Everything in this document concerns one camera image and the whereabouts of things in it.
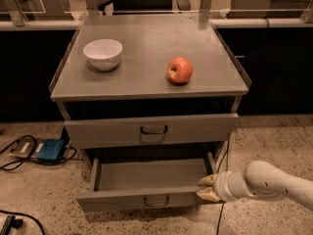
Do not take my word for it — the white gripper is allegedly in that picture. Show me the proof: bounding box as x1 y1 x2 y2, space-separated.
196 171 254 202

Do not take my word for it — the grey drawer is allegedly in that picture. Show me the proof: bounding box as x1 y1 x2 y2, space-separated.
76 158 217 212
65 114 239 149

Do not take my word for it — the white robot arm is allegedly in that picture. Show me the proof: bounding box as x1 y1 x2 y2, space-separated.
197 161 313 211

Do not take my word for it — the grey top drawer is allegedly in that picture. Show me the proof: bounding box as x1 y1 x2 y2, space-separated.
65 114 239 149

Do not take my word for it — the grey metal drawer cabinet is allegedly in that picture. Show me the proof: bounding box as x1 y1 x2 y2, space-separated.
51 14 249 163

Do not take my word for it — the red apple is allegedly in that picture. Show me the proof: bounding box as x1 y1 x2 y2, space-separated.
167 57 194 84

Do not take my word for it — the blue electronics box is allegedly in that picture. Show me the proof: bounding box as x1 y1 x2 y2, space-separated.
36 139 65 164

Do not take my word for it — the white ceramic bowl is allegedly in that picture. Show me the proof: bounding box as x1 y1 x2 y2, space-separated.
83 39 123 71

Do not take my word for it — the flat grey device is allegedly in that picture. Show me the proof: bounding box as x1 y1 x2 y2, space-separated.
9 137 44 159

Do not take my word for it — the black power strip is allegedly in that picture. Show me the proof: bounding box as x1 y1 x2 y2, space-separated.
0 215 23 235

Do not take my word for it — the black cable beside cabinet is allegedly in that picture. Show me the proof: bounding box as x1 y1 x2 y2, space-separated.
214 137 231 235

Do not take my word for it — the black cable on floor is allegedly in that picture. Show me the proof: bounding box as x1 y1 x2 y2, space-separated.
0 134 82 172

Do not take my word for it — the black cable lower left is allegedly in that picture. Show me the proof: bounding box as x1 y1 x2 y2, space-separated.
0 210 46 235

